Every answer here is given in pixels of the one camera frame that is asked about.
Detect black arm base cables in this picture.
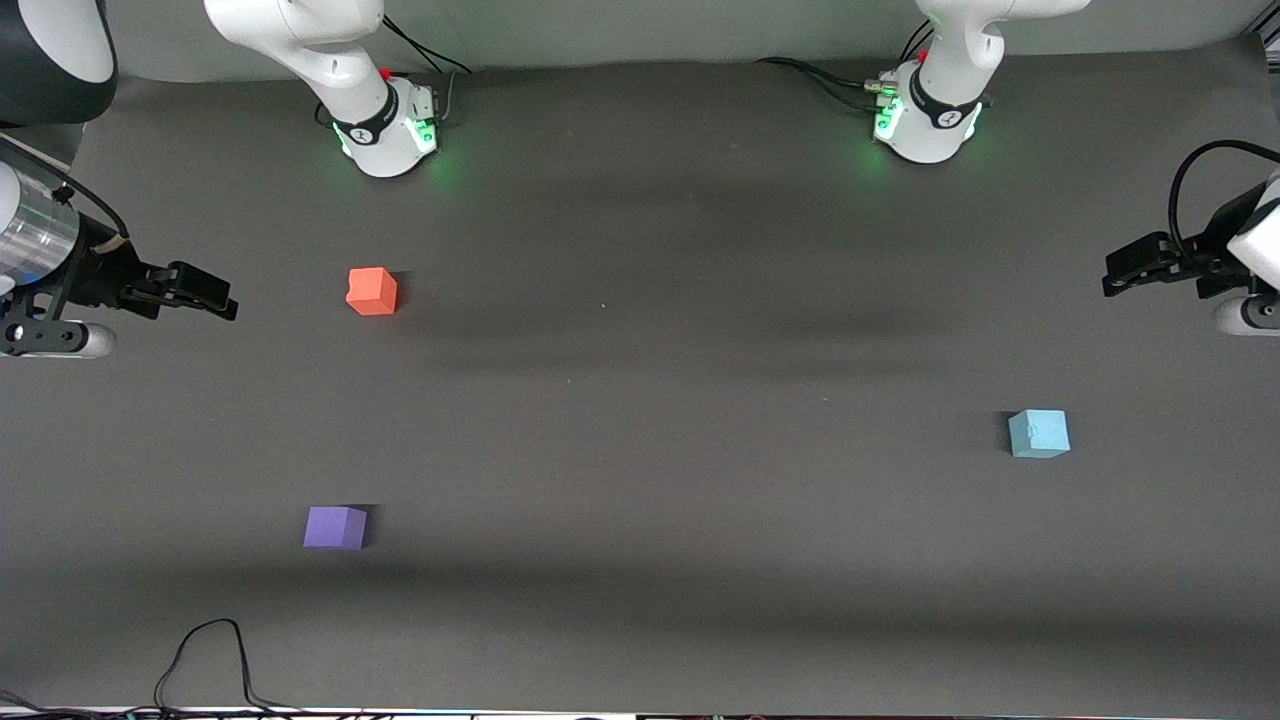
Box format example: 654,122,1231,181
380,14,473,127
755,20,933,116

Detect black right arm base cables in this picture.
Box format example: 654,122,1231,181
380,14,473,127

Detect dark grey table mat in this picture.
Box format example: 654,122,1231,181
0,38,1280,717

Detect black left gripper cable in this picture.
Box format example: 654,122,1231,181
1167,140,1280,263

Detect purple foam block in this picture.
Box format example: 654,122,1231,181
303,506,369,551

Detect light blue foam block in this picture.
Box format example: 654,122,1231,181
1007,409,1071,459

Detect aluminium frame rail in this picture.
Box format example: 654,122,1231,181
1242,0,1280,51

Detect black left arm base cables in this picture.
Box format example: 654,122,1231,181
755,20,933,116

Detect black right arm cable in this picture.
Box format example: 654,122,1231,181
0,133,132,243

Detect thin black looped cable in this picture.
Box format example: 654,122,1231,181
153,618,306,717

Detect orange foam block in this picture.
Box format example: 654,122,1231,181
346,267,399,317

